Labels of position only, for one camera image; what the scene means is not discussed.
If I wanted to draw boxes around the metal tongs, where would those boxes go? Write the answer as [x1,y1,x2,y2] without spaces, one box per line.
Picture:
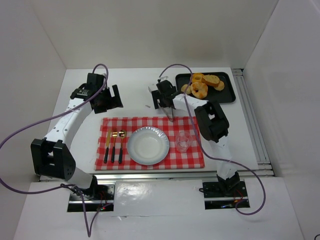
[148,83,174,123]

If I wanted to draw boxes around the toasted bread slice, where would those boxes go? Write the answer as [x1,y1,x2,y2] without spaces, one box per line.
[201,74,220,87]

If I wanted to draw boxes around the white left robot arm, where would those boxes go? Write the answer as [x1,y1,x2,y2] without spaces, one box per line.
[30,73,123,196]

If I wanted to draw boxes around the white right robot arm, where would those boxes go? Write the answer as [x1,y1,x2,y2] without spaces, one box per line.
[148,80,240,196]

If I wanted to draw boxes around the glazed donut bread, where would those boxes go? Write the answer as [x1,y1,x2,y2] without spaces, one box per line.
[190,81,208,99]

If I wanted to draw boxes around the small round bun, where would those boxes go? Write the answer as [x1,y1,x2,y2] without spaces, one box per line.
[180,84,192,95]

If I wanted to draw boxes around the red white checkered cloth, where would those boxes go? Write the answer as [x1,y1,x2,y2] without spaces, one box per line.
[94,116,205,171]

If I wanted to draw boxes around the clear drinking glass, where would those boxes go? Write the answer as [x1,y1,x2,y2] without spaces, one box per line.
[175,131,193,153]

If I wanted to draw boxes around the white round plate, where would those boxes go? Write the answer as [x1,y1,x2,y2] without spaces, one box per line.
[126,126,170,166]

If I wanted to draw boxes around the black rectangular tray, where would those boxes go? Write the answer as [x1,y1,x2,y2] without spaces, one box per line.
[175,72,236,104]

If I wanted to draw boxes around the gold spoon dark handle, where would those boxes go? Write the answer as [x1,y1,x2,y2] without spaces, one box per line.
[118,129,127,165]

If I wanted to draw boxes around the gold fork dark handle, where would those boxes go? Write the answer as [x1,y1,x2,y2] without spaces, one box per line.
[110,128,118,164]

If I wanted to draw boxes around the ring shaped bread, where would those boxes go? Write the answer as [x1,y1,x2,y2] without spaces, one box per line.
[191,73,204,83]

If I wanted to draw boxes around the aluminium rail frame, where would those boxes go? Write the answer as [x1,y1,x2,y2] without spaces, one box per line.
[231,68,275,177]

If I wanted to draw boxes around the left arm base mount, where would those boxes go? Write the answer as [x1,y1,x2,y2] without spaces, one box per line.
[67,183,116,213]

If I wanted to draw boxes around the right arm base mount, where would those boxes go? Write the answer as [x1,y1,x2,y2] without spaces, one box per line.
[199,181,250,210]

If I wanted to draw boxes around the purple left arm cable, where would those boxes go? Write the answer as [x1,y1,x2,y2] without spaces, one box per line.
[0,63,110,238]

